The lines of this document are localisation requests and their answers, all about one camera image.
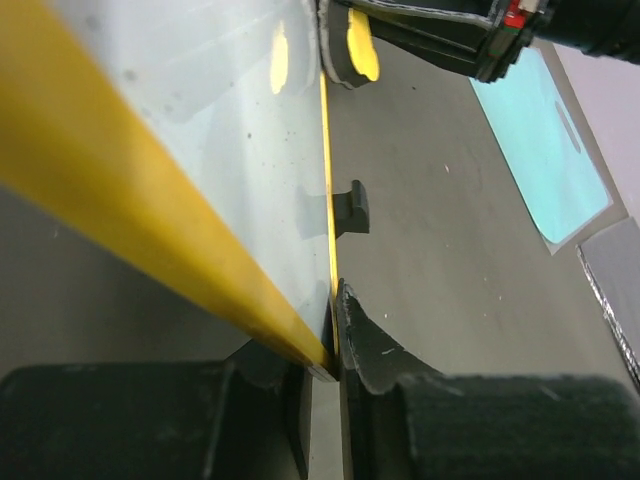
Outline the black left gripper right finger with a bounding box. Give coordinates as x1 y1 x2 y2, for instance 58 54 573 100
335 279 442 479

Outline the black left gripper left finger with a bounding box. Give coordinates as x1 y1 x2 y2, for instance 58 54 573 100
199 340 313 479

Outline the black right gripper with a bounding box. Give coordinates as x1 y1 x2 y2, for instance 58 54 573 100
339 0 639 83

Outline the yellow bone shaped eraser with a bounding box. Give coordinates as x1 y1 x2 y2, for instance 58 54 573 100
317 0 380 90

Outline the yellow framed small whiteboard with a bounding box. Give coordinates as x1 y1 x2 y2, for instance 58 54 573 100
1 1 336 380

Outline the black whiteboard stand foot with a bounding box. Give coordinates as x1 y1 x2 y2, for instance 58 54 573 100
332 180 370 238

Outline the teal cutting board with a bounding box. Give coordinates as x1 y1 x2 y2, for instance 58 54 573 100
471 48 612 254

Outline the dark grey mat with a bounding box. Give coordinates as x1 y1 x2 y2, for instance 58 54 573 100
577 217 639 387

